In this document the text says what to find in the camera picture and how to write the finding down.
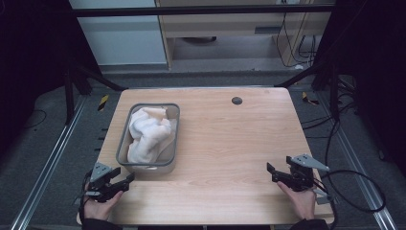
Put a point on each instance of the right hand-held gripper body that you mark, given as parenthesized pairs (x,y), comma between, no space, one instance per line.
(301,174)

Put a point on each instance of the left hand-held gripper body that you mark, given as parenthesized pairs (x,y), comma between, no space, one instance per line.
(101,189)

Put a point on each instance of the white towel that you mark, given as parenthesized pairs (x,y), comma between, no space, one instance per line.
(148,135)

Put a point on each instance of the grey rectangular basket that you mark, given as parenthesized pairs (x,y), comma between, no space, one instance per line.
(170,137)

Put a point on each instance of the person's left hand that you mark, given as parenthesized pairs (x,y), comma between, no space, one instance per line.
(99,209)

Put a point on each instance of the person's right hand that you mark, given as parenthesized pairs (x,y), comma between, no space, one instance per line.
(300,202)

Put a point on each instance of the yellow black tape marker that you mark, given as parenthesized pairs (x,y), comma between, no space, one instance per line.
(102,102)
(308,99)

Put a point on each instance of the black metal stand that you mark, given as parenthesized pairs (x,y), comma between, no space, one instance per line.
(69,92)
(333,89)

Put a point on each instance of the black curtain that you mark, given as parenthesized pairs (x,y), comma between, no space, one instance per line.
(28,64)
(373,64)

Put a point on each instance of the white cabinet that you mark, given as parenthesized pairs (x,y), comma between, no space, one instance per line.
(121,38)

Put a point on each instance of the light wooden desk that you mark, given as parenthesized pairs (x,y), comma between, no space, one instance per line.
(223,24)

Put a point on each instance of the aluminium floor rail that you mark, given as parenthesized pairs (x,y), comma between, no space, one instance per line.
(354,159)
(48,163)

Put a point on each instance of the black horizontal frame bar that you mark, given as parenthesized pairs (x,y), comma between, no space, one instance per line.
(201,11)

